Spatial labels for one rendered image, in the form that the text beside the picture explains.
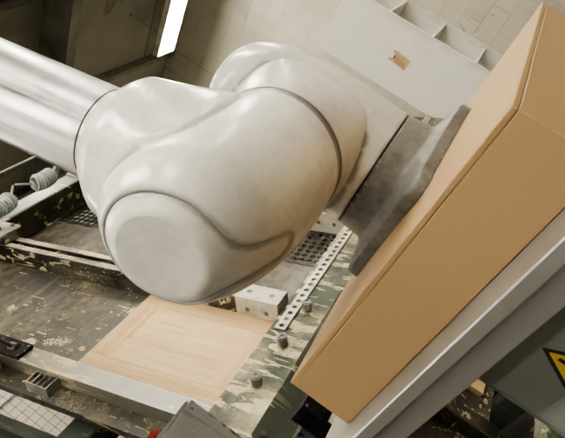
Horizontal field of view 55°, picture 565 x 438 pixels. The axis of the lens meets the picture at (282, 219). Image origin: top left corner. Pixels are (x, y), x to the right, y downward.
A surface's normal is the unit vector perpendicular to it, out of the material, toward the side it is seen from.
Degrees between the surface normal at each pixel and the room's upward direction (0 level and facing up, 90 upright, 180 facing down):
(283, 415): 90
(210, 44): 90
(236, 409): 60
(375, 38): 90
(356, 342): 90
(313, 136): 119
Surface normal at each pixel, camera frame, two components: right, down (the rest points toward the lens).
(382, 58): -0.44, 0.47
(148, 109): -0.02, -0.71
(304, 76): 0.28, -0.72
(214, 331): -0.09, -0.88
